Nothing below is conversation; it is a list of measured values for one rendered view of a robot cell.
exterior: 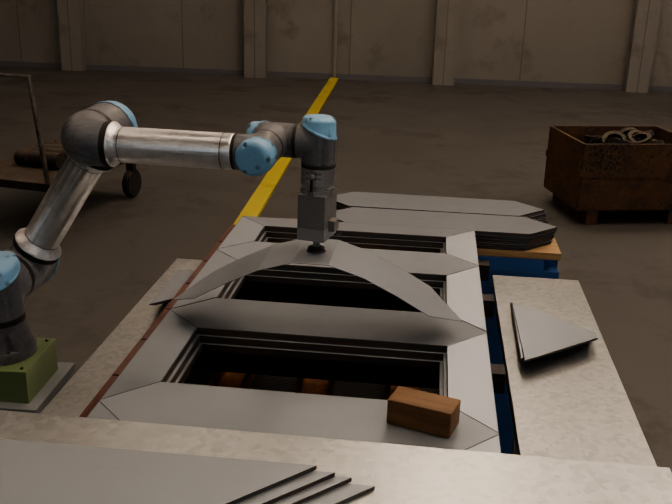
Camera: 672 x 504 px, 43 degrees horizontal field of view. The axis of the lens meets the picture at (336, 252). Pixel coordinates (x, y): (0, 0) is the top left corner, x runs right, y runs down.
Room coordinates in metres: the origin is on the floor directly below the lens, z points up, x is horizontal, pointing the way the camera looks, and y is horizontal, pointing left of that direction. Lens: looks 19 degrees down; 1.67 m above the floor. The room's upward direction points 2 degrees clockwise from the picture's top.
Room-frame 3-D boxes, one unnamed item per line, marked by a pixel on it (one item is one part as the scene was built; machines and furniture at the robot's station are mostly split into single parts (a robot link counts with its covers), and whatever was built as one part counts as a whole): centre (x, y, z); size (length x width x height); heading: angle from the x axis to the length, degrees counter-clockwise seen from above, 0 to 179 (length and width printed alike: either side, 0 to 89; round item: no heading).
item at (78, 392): (2.08, 0.51, 0.67); 1.30 x 0.20 x 0.03; 174
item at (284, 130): (1.83, 0.15, 1.28); 0.11 x 0.11 x 0.08; 81
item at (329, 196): (1.82, 0.03, 1.13); 0.10 x 0.09 x 0.16; 72
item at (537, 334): (2.01, -0.56, 0.77); 0.45 x 0.20 x 0.04; 174
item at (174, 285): (2.43, 0.44, 0.70); 0.39 x 0.12 x 0.04; 174
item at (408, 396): (1.37, -0.17, 0.89); 0.12 x 0.06 x 0.05; 66
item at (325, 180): (1.83, 0.04, 1.21); 0.08 x 0.08 x 0.05
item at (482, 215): (2.81, -0.34, 0.82); 0.80 x 0.40 x 0.06; 84
